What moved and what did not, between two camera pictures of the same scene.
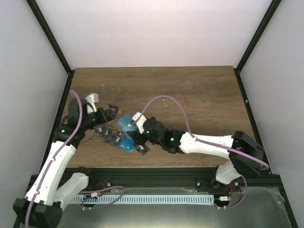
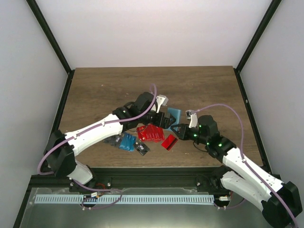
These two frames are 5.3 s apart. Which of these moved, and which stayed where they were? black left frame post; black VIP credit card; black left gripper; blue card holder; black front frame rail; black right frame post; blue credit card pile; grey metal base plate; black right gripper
Moved: black left gripper; black right gripper; blue card holder
Stayed: black right frame post; black VIP credit card; blue credit card pile; black front frame rail; black left frame post; grey metal base plate
